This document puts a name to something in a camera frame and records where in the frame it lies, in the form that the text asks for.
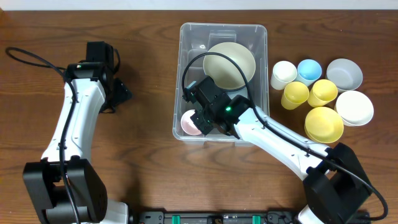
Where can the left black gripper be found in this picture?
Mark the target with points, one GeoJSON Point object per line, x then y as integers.
{"type": "Point", "coordinates": [123, 93]}

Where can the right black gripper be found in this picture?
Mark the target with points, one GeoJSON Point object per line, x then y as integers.
{"type": "Point", "coordinates": [204, 127]}

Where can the pink cup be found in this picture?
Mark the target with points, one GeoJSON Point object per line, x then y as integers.
{"type": "Point", "coordinates": [188, 125]}

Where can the cream large bowl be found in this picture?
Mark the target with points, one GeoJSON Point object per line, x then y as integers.
{"type": "Point", "coordinates": [223, 72]}

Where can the yellow cup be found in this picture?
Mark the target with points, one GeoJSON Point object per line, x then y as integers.
{"type": "Point", "coordinates": [322, 92]}
{"type": "Point", "coordinates": [295, 93]}

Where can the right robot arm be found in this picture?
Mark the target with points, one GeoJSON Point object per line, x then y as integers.
{"type": "Point", "coordinates": [334, 181]}

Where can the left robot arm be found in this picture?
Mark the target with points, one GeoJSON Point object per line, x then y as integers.
{"type": "Point", "coordinates": [63, 186]}

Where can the clear plastic storage container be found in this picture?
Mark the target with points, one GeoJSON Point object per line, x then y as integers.
{"type": "Point", "coordinates": [198, 38]}

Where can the cream white cup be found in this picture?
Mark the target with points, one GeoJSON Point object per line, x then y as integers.
{"type": "Point", "coordinates": [283, 73]}

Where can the light blue cup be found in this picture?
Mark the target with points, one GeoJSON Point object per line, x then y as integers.
{"type": "Point", "coordinates": [308, 71]}

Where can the yellow small bowl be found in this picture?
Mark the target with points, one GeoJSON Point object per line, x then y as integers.
{"type": "Point", "coordinates": [323, 125]}

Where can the grey small bowl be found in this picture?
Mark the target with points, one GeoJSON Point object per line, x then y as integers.
{"type": "Point", "coordinates": [345, 74]}

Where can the white small bowl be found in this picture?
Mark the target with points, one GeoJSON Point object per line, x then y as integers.
{"type": "Point", "coordinates": [355, 108]}

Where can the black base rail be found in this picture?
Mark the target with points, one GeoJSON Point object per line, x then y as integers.
{"type": "Point", "coordinates": [272, 217]}

